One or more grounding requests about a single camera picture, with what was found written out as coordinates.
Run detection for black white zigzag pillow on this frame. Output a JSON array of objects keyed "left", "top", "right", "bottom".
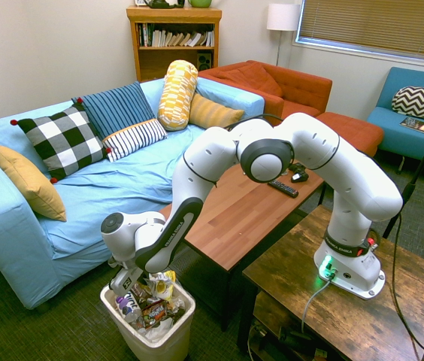
[{"left": 391, "top": 86, "right": 424, "bottom": 125}]

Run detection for white crumpled tissue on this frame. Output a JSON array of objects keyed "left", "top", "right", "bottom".
[{"left": 144, "top": 317, "right": 175, "bottom": 341}]

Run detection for orange armchair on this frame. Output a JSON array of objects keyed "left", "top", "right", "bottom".
[{"left": 198, "top": 59, "right": 333, "bottom": 127}]

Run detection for orange ottoman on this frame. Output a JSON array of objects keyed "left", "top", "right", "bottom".
[{"left": 315, "top": 111, "right": 385, "bottom": 158}]

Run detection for brown window blinds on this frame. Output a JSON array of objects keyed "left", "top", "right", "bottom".
[{"left": 296, "top": 0, "right": 424, "bottom": 62}]

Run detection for grey cable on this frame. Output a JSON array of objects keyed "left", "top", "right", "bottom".
[{"left": 301, "top": 278, "right": 333, "bottom": 334}]

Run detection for black remote control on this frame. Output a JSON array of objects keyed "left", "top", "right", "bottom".
[{"left": 266, "top": 179, "right": 299, "bottom": 199}]

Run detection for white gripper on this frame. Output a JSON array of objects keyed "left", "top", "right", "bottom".
[{"left": 108, "top": 262, "right": 151, "bottom": 299}]

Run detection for white floor lamp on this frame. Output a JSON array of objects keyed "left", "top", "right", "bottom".
[{"left": 266, "top": 3, "right": 301, "bottom": 67}]

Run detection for black white checked pillow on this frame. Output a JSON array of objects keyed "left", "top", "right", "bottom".
[{"left": 10, "top": 98, "right": 112, "bottom": 184}]

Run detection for plain mustard pillow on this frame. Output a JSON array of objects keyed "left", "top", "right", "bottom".
[{"left": 0, "top": 144, "right": 68, "bottom": 223}]

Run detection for brown snack wrapper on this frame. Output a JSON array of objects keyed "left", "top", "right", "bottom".
[{"left": 131, "top": 282, "right": 157, "bottom": 302}]

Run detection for brown wooden coffee table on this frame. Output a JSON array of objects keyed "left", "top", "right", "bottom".
[{"left": 159, "top": 161, "right": 326, "bottom": 332}]

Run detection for yellow white patterned bolster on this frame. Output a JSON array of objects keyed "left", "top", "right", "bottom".
[{"left": 156, "top": 59, "right": 199, "bottom": 132}]

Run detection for white navy striped pillow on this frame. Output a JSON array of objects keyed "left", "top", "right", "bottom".
[{"left": 101, "top": 118, "right": 168, "bottom": 163}]

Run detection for teal bench seat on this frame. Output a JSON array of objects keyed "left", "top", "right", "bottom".
[{"left": 366, "top": 66, "right": 424, "bottom": 170}]

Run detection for black speaker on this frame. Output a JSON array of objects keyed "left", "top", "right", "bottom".
[{"left": 196, "top": 51, "right": 213, "bottom": 71}]

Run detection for silver crumpled wrapper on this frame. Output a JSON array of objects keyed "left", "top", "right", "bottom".
[{"left": 168, "top": 295, "right": 186, "bottom": 314}]

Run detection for row of books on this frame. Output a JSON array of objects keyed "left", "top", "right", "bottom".
[{"left": 138, "top": 23, "right": 215, "bottom": 48}]

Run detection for rustic dark wood table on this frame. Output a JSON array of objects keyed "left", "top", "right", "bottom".
[{"left": 236, "top": 205, "right": 424, "bottom": 361}]

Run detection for mustard striped pillow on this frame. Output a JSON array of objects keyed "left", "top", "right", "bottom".
[{"left": 188, "top": 93, "right": 246, "bottom": 130}]

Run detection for magazine with orange cover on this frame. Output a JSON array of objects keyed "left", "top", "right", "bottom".
[{"left": 398, "top": 117, "right": 424, "bottom": 136}]

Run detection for hint water bottle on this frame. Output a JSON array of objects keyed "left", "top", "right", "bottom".
[{"left": 115, "top": 295, "right": 144, "bottom": 328}]

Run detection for red panda snack wrapper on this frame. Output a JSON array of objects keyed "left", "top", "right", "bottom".
[{"left": 142, "top": 299, "right": 175, "bottom": 327}]

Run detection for wooden bookshelf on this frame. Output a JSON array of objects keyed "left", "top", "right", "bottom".
[{"left": 126, "top": 5, "right": 223, "bottom": 83}]

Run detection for blue striped pillow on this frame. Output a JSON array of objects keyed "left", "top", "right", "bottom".
[{"left": 71, "top": 81, "right": 156, "bottom": 141}]

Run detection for black cable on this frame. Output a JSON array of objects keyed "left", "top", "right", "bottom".
[{"left": 390, "top": 212, "right": 424, "bottom": 359}]

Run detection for white plastic trash bin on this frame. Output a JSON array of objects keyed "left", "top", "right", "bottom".
[{"left": 99, "top": 280, "right": 197, "bottom": 361}]

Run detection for black game controller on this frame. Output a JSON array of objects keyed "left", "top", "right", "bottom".
[{"left": 289, "top": 162, "right": 310, "bottom": 184}]

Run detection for light blue sofa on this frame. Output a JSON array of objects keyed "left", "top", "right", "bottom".
[{"left": 0, "top": 77, "right": 265, "bottom": 313}]

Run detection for yellow chip bag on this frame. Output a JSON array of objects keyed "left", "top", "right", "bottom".
[{"left": 147, "top": 269, "right": 177, "bottom": 303}]

